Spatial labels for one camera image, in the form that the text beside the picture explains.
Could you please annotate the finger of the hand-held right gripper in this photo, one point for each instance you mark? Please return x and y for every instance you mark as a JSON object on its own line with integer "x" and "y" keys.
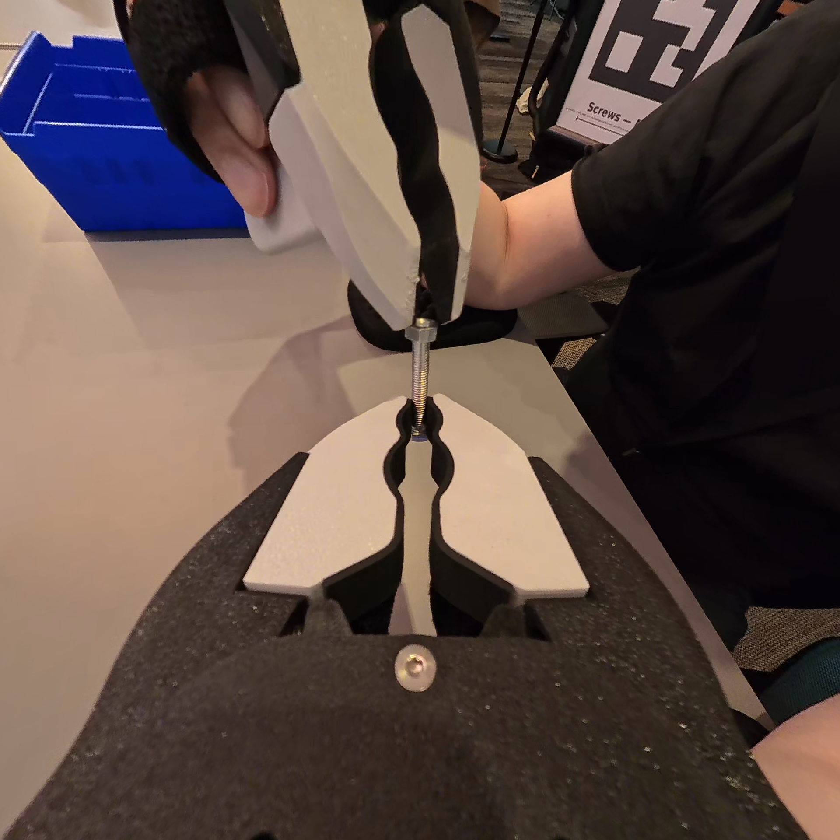
{"x": 354, "y": 164}
{"x": 453, "y": 131}

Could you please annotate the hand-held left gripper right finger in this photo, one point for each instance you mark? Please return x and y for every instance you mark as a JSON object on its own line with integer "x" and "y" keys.
{"x": 505, "y": 512}

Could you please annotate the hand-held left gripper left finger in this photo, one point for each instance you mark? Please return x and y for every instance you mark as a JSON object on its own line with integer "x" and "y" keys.
{"x": 328, "y": 512}

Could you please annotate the blue plastic bin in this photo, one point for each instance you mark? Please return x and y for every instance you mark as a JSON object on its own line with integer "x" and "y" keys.
{"x": 98, "y": 164}

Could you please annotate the steel bolt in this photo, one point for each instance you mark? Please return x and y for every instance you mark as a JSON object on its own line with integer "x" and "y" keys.
{"x": 420, "y": 374}

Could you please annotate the steel hex nut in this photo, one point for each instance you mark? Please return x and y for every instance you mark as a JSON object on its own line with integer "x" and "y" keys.
{"x": 420, "y": 331}

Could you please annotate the person's right forearm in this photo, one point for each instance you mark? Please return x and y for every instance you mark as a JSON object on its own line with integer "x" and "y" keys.
{"x": 538, "y": 243}

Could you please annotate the person's left forearm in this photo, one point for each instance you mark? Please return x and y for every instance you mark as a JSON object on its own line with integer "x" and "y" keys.
{"x": 800, "y": 781}

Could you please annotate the black mesh elbow pad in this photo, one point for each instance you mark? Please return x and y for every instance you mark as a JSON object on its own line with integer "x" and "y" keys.
{"x": 479, "y": 331}

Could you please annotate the person's right hand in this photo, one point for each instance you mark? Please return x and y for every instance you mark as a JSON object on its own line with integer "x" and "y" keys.
{"x": 229, "y": 151}

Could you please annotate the black pole stand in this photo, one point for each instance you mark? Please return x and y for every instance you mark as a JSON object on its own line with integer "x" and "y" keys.
{"x": 502, "y": 154}

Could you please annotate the black sign easel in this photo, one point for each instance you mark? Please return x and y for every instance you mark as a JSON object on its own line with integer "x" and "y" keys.
{"x": 551, "y": 151}

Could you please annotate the framed marker sign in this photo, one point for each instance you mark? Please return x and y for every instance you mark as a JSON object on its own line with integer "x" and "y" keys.
{"x": 656, "y": 65}

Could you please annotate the person's black shirt torso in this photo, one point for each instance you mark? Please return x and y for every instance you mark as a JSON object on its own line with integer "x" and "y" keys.
{"x": 722, "y": 328}

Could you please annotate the teal office chair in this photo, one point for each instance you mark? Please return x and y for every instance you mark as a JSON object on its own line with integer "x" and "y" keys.
{"x": 804, "y": 682}

